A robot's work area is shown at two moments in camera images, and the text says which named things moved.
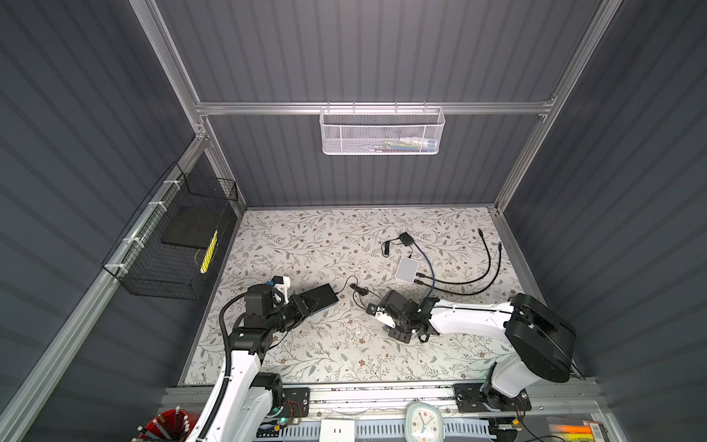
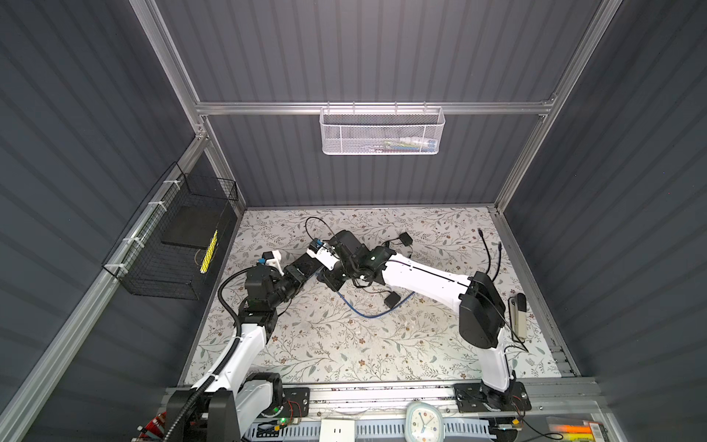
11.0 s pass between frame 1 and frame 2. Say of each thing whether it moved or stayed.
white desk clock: stayed
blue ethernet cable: moved
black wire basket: stayed
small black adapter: moved
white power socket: stayed
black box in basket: stayed
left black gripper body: moved
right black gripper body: moved
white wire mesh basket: stayed
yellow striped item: stayed
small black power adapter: stayed
